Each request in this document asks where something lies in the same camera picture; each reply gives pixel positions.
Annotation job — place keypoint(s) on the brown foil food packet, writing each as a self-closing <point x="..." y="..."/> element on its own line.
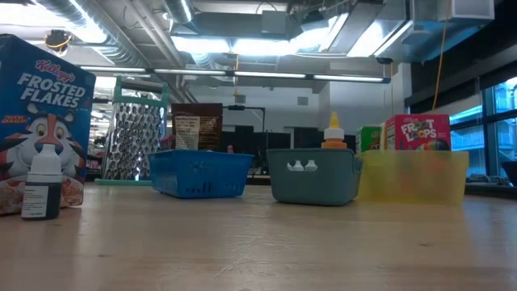
<point x="198" y="121"/>

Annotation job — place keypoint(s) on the blue slotted plastic basket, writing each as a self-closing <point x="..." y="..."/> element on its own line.
<point x="198" y="174"/>

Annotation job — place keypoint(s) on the yellow squeeze bottle white cap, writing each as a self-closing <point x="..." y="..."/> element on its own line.
<point x="334" y="133"/>

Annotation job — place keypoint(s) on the green Apple Jacks cereal box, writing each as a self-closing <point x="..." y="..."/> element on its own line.
<point x="367" y="139"/>

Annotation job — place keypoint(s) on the small red cardboard box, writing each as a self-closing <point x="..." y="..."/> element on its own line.
<point x="420" y="131"/>

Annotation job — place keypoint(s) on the blue Frosted Flakes cereal box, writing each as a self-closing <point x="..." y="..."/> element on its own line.
<point x="44" y="93"/>

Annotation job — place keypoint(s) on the black desk partition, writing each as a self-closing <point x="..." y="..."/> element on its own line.
<point x="250" y="145"/>

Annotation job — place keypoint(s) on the person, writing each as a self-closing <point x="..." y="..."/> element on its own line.
<point x="230" y="148"/>

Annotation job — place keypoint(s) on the grey-green plastic bin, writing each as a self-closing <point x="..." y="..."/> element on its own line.
<point x="315" y="186"/>

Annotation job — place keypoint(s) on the long ceiling light bar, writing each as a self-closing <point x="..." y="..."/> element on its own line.
<point x="266" y="74"/>

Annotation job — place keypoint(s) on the yellow translucent plastic bin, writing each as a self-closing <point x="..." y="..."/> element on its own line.
<point x="412" y="178"/>

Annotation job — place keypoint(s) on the white ceiling unit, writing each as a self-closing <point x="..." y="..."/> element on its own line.
<point x="464" y="9"/>

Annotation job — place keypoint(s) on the black rectangular frame stand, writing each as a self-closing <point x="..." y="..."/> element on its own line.
<point x="242" y="107"/>

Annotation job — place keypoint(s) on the grey wall vent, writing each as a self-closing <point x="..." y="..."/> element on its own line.
<point x="240" y="98"/>
<point x="302" y="100"/>

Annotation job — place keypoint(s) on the metal box grater teal frame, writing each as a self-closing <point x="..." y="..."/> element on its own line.
<point x="135" y="129"/>

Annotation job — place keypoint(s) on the rectangular silver air duct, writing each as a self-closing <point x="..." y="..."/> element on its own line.
<point x="363" y="36"/>

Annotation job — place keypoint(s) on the black ceiling camera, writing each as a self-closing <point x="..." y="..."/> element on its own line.
<point x="384" y="60"/>

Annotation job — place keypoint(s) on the spiral silver air duct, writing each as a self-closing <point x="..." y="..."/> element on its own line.
<point x="113" y="44"/>

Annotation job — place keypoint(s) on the dark window frame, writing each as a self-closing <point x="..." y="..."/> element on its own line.
<point x="488" y="121"/>

